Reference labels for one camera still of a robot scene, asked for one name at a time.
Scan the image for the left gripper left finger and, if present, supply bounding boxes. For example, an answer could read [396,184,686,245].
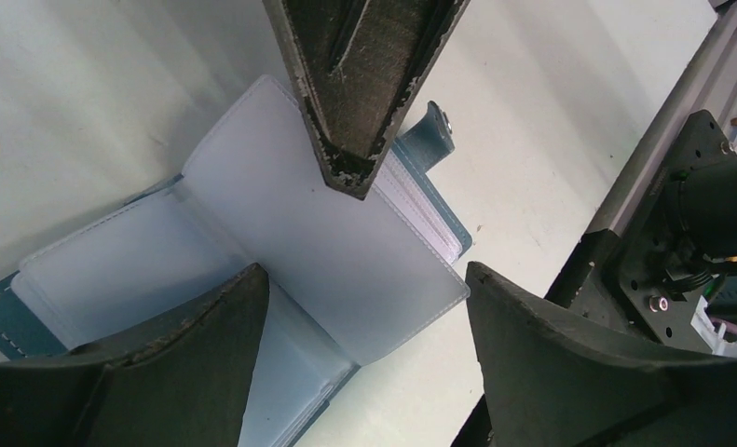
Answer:
[0,264,269,446]

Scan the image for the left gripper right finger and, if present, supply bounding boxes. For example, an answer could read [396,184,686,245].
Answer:
[465,262,737,446]

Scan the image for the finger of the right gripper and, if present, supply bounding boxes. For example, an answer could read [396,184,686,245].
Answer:
[264,0,468,200]

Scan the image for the blue card holder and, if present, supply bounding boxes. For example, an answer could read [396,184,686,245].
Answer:
[0,76,471,446]

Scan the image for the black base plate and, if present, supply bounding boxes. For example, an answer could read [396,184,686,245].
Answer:
[455,110,737,446]

